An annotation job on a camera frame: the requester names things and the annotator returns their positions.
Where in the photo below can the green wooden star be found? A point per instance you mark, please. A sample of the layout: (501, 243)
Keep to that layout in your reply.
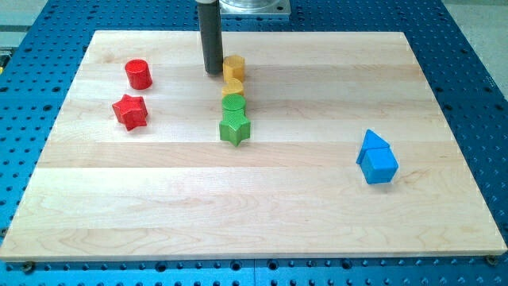
(234, 127)

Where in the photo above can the red wooden star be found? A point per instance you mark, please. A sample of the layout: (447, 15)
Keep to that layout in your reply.
(131, 111)

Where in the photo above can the green wooden cylinder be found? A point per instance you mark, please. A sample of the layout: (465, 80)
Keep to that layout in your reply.
(233, 102)

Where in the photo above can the yellow wooden cylinder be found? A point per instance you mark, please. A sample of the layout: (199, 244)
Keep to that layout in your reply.
(233, 86)

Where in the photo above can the yellow wooden hexagon block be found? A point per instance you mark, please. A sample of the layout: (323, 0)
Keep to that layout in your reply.
(233, 68)

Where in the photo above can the light wooden board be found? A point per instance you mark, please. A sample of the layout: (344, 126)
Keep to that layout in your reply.
(172, 190)

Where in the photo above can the blue wooden triangle block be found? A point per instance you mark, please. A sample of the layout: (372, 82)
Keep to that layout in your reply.
(371, 141)

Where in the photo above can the blue wooden cube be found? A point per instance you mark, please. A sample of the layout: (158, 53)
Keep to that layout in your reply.
(378, 165)

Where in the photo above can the red wooden cylinder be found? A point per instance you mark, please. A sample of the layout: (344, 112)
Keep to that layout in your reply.
(138, 74)

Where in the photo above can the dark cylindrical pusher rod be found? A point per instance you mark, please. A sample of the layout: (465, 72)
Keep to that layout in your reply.
(209, 20)

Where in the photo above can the blue perforated metal table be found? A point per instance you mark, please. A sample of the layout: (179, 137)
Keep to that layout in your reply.
(40, 72)

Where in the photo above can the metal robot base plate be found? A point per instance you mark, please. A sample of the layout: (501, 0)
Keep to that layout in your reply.
(256, 7)

